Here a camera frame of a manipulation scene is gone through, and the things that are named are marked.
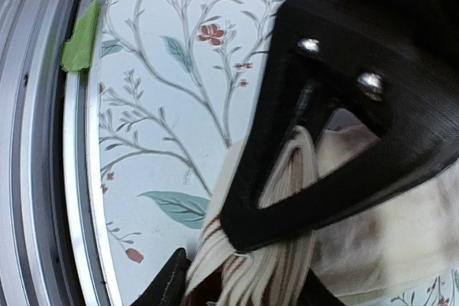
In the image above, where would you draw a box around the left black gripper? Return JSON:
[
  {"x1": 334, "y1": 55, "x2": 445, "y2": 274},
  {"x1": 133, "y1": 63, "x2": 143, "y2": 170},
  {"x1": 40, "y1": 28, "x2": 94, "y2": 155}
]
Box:
[{"x1": 220, "y1": 0, "x2": 458, "y2": 252}]

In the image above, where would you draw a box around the floral patterned table mat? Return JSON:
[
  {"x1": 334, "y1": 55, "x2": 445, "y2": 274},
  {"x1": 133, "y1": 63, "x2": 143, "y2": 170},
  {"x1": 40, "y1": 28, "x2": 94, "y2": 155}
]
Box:
[{"x1": 82, "y1": 0, "x2": 459, "y2": 306}]

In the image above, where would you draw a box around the aluminium front rail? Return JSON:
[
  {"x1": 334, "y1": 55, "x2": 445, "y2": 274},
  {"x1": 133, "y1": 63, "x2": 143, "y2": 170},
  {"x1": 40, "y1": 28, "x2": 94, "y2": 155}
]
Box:
[{"x1": 1, "y1": 0, "x2": 122, "y2": 305}]

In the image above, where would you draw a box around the cream garment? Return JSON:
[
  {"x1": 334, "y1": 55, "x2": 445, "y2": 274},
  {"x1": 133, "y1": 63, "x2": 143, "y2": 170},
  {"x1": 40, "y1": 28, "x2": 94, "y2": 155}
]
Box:
[{"x1": 181, "y1": 125, "x2": 459, "y2": 306}]

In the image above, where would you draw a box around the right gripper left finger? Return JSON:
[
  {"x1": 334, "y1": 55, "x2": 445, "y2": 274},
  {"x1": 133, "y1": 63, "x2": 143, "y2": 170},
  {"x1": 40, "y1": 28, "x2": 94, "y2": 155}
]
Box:
[{"x1": 131, "y1": 248, "x2": 190, "y2": 306}]

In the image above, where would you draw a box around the green tape piece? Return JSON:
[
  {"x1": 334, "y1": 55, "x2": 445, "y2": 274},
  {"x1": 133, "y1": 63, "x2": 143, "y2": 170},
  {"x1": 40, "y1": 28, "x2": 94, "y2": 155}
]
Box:
[{"x1": 61, "y1": 0, "x2": 101, "y2": 72}]

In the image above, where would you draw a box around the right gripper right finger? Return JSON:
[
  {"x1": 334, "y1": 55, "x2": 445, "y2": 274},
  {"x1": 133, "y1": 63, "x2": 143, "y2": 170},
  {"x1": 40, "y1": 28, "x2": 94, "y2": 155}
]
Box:
[{"x1": 296, "y1": 269, "x2": 345, "y2": 306}]

